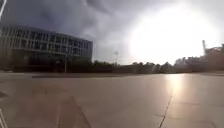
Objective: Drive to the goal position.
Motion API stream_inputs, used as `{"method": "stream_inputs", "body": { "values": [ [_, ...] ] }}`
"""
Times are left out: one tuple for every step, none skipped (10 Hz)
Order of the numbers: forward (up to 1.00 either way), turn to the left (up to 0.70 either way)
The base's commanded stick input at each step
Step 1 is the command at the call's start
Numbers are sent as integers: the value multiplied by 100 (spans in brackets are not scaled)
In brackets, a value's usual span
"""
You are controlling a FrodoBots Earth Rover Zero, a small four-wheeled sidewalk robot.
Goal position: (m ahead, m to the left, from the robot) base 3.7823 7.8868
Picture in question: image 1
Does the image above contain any curved grey office building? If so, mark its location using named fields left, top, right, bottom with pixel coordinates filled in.
left=0, top=24, right=94, bottom=73

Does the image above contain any row of trees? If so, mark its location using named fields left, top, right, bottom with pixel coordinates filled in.
left=66, top=55, right=224, bottom=75

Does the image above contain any pole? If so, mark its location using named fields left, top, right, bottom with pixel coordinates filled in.
left=64, top=54, right=68, bottom=74

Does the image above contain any tall lamp post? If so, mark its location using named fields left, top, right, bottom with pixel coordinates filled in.
left=114, top=50, right=120, bottom=66

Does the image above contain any grey paved ground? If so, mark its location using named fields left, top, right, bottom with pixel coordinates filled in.
left=0, top=71, right=224, bottom=128

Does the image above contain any building with chimney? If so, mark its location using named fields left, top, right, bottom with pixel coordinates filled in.
left=201, top=39, right=224, bottom=68

